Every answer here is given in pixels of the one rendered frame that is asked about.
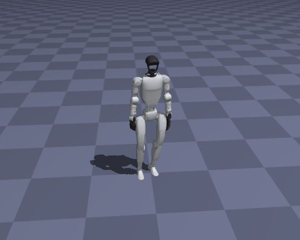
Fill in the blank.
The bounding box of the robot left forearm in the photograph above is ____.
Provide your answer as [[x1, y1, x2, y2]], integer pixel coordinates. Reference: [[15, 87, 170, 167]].
[[164, 100, 172, 117]]

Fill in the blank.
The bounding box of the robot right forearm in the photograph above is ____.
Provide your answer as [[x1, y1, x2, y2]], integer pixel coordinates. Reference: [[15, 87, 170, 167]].
[[129, 97, 137, 121]]

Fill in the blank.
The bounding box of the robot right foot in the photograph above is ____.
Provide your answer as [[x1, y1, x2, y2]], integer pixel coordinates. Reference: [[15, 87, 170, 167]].
[[136, 167, 144, 180]]

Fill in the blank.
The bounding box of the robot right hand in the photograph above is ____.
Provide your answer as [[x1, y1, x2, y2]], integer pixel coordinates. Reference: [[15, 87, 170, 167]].
[[129, 117, 136, 131]]

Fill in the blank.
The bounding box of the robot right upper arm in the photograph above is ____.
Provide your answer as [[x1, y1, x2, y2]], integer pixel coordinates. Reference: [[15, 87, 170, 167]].
[[131, 76, 143, 104]]

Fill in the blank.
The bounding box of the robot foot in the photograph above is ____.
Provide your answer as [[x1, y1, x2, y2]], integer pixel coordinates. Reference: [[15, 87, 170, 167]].
[[136, 167, 144, 180], [148, 164, 159, 176]]

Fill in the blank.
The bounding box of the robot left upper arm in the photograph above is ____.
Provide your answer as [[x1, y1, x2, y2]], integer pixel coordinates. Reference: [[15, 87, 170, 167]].
[[161, 74, 172, 101]]

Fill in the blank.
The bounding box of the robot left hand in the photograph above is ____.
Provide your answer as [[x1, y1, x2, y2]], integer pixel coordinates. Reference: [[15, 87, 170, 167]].
[[166, 113, 172, 131]]

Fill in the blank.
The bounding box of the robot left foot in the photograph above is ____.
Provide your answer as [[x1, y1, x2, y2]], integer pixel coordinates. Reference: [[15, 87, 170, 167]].
[[148, 164, 159, 176]]

